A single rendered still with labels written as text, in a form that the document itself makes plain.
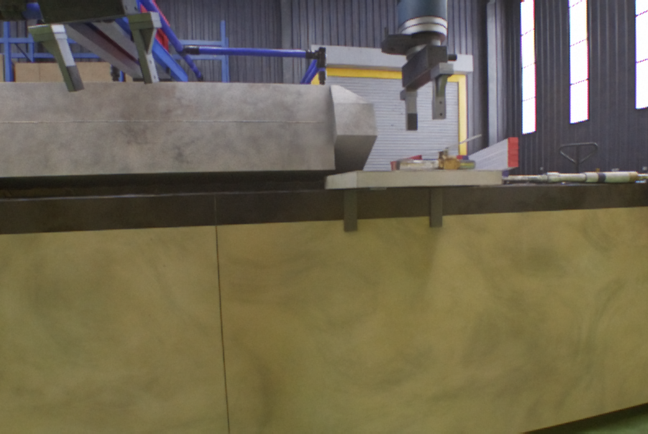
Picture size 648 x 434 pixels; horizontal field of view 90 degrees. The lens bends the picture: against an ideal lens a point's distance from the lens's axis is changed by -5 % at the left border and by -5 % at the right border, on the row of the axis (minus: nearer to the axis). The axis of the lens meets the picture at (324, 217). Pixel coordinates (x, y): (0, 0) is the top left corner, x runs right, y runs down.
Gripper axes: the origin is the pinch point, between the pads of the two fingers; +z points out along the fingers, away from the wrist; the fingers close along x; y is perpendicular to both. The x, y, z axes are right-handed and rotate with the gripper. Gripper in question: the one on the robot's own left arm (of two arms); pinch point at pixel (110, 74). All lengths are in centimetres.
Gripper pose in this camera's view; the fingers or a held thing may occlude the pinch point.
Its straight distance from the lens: 69.3
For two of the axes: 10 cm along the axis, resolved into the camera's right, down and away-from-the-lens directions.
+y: -0.2, -4.8, 8.8
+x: -10.0, 0.7, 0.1
